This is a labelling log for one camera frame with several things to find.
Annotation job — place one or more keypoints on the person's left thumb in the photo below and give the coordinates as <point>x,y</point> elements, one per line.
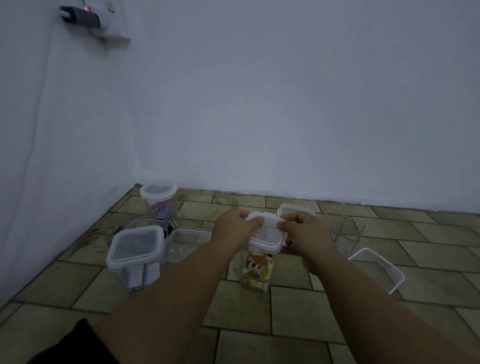
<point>255,223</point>

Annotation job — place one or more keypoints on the white-rimmed empty clear container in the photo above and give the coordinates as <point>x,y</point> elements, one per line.
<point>378,268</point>

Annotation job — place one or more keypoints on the person's left forearm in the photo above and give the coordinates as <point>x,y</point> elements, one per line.
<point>168,303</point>

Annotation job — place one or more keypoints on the purple packet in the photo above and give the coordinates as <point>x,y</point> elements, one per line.
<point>163,210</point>

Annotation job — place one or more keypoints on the person's right hand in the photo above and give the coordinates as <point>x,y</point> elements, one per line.
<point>313,240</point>

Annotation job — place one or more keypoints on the clear container with white lid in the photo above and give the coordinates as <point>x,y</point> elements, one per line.
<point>267,240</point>

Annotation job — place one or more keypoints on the black clothing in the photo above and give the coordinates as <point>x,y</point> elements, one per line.
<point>75,345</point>

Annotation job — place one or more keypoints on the person's right thumb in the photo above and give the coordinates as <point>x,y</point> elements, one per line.
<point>285,224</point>

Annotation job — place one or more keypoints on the person's left hand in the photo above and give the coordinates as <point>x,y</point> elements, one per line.
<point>230,230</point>

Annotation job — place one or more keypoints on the dark-rimmed clear container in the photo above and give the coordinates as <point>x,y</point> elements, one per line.
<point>144,222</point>

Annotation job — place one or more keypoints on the orange and green snack packet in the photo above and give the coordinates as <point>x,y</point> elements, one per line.
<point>257,272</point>

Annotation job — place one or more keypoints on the square lidded clear container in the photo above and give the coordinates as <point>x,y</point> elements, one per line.
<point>137,247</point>

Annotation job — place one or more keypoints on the black wall charger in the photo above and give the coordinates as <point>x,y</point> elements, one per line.
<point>80,15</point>

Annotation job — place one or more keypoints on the person's right forearm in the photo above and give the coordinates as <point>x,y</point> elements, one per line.
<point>375,318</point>

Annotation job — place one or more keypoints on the round lidded clear container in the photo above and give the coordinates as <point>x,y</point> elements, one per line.
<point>159,193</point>

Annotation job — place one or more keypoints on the white packets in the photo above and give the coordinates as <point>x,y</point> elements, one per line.
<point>144,275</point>

